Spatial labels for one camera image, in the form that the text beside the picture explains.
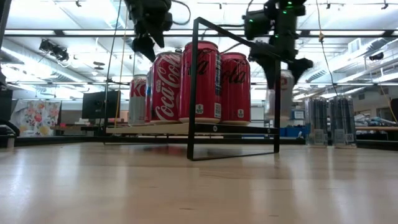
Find black ceiling light cluster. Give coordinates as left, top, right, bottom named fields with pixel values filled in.
left=39, top=39, right=70, bottom=62

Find black aluminium table frame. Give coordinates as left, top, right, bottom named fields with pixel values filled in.
left=0, top=135, right=398, bottom=151

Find floral patterned cloth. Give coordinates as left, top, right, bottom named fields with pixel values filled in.
left=11, top=99, right=62, bottom=138

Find red Coke Zero can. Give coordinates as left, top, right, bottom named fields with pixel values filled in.
left=178, top=40, right=223, bottom=124
left=220, top=52, right=252, bottom=126

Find blue storage bins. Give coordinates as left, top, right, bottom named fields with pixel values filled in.
left=279, top=107, right=306, bottom=138

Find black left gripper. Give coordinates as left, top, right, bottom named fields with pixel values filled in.
left=124, top=0, right=174, bottom=62

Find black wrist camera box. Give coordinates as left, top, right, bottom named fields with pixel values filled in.
left=242, top=9, right=272, bottom=40

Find red Coca-Cola classic can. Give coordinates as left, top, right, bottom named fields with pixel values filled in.
left=150, top=51, right=183, bottom=126

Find wooden shelf with black frame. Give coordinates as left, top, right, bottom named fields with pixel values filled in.
left=104, top=17, right=282, bottom=162

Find background wooden workbench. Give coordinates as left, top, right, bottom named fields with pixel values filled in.
left=354, top=113, right=398, bottom=141

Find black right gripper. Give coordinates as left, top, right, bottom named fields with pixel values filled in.
left=248, top=15, right=315, bottom=90

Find silver Diet Coke can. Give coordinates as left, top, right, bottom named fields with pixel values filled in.
left=264, top=68, right=295, bottom=121
left=128, top=73, right=149, bottom=126

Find hanging yellow cable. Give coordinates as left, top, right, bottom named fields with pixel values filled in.
left=315, top=0, right=340, bottom=96

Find black monitor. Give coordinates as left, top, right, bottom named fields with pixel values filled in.
left=81, top=90, right=121, bottom=119

